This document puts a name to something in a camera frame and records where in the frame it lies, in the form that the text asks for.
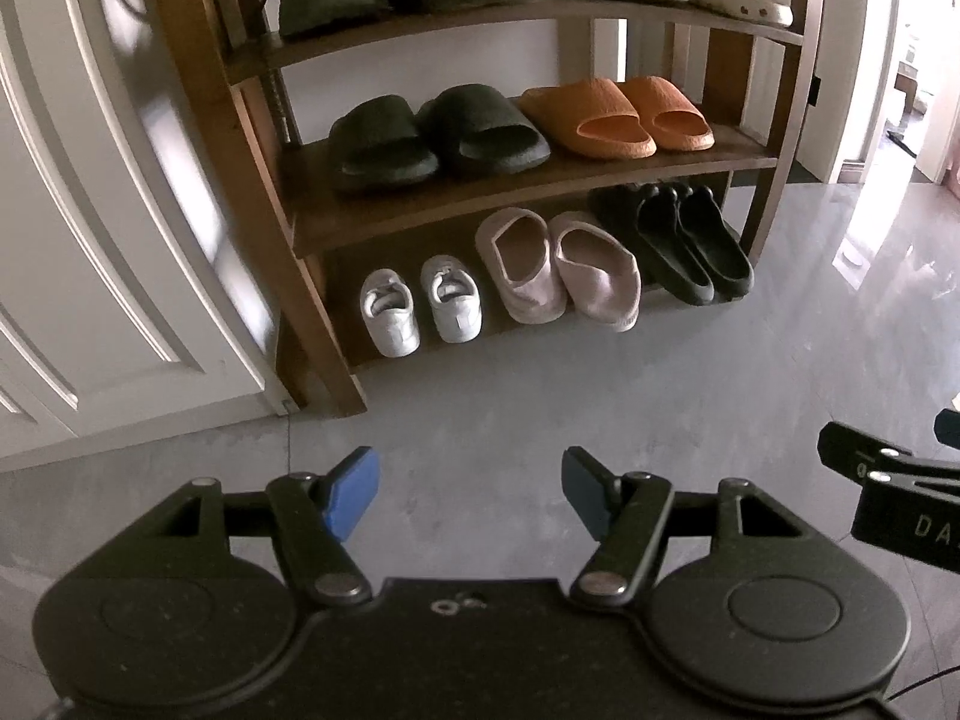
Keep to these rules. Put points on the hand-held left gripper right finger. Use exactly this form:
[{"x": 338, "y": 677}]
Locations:
[{"x": 589, "y": 495}]

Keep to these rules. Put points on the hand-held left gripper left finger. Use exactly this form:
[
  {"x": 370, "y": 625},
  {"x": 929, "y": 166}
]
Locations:
[{"x": 352, "y": 495}]

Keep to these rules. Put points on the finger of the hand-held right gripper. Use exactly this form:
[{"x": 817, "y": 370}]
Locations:
[
  {"x": 855, "y": 450},
  {"x": 949, "y": 431}
]

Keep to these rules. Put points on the small white sneaker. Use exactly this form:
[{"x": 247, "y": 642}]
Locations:
[
  {"x": 390, "y": 322},
  {"x": 454, "y": 311}
]

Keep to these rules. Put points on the pink slipper with bear print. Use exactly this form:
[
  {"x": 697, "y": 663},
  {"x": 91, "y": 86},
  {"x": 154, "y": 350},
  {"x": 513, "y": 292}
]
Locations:
[{"x": 600, "y": 285}]

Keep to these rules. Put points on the pink slipper with patch print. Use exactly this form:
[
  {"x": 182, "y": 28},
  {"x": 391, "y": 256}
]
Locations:
[{"x": 525, "y": 292}]

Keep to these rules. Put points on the black bear-ear slipper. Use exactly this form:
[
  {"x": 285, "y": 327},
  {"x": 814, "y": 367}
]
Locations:
[
  {"x": 724, "y": 255},
  {"x": 667, "y": 255}
]

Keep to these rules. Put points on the brown wooden shoe rack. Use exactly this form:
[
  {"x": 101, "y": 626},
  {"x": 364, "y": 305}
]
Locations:
[{"x": 525, "y": 172}]

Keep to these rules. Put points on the white panelled door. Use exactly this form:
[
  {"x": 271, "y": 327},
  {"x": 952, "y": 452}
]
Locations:
[{"x": 112, "y": 240}]

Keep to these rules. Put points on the dark green slide sandal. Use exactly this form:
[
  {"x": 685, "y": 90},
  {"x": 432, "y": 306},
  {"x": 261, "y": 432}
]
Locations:
[
  {"x": 382, "y": 142},
  {"x": 487, "y": 131}
]

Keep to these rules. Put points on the orange slide sandal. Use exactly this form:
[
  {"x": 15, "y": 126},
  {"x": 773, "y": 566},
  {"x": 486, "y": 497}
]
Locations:
[
  {"x": 675, "y": 109},
  {"x": 585, "y": 109}
]

